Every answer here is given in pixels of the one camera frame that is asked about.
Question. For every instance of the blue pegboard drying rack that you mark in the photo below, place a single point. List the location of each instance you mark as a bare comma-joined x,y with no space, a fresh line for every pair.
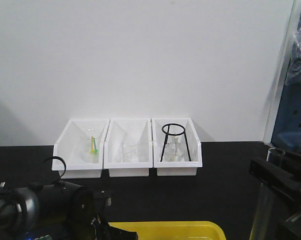
287,128

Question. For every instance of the glass beaker with green sticks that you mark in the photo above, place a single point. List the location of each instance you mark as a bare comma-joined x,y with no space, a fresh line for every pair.
89,145

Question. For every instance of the yellow plastic tray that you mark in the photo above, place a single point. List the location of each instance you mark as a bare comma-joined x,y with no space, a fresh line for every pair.
173,230

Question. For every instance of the white storage bin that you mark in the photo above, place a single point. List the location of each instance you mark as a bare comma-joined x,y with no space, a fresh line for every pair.
183,168
67,147
119,129

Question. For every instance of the right white storage bin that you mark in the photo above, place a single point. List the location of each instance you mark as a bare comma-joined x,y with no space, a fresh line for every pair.
183,168

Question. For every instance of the black wire tripod stand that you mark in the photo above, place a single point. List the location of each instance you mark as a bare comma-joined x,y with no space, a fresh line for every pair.
174,129

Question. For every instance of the left white storage bin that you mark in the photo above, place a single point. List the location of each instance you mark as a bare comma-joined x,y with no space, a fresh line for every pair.
67,147

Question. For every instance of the clear glass beakers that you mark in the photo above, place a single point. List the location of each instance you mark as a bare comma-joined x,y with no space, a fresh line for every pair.
129,150

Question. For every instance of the small glassware in right bin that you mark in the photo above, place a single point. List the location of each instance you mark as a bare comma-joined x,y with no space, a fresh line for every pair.
173,151

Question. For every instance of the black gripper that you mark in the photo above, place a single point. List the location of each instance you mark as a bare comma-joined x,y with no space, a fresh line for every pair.
285,183
100,229

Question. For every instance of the clear glass test tube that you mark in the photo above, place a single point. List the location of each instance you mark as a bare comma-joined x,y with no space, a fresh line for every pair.
265,199

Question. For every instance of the middle white storage bin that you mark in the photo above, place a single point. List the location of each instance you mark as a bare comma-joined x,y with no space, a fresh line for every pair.
119,129

